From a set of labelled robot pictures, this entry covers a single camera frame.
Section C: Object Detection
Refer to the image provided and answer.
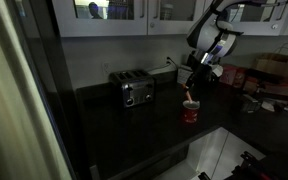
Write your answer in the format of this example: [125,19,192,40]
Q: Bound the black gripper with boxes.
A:
[184,61,219,94]

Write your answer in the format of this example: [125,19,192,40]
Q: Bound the orange marker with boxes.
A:
[182,84,193,103]

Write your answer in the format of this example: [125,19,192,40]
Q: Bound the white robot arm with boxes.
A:
[184,0,288,91]

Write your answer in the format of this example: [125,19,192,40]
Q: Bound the red cup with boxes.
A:
[181,100,200,123]

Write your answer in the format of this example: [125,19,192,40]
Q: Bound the small white box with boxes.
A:
[177,65,193,84]

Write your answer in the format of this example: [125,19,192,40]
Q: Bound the red food package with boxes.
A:
[219,64,247,88]

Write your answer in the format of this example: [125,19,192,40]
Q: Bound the silver black toaster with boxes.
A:
[109,69,156,108]

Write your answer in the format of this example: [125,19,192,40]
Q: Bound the white lower cabinet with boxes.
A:
[154,128,265,180]

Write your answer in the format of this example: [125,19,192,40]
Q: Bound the white upper cabinet middle door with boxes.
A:
[148,0,205,35]

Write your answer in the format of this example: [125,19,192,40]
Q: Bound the white cabinet door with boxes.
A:
[52,0,147,37]
[219,0,288,36]
[148,0,205,35]

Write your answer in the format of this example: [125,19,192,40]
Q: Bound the white upper cabinet right door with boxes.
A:
[219,0,288,36]

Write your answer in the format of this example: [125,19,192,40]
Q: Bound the brown paper bag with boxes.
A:
[252,43,288,78]

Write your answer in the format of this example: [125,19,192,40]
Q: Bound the white upper cabinet left door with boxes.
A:
[52,0,147,37]

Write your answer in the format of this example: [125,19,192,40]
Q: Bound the black refrigerator side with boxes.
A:
[6,0,87,180]

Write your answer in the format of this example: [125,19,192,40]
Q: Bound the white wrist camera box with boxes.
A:
[212,65,223,77]

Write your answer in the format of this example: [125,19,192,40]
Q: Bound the white toaster power cable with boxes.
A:
[146,56,178,73]

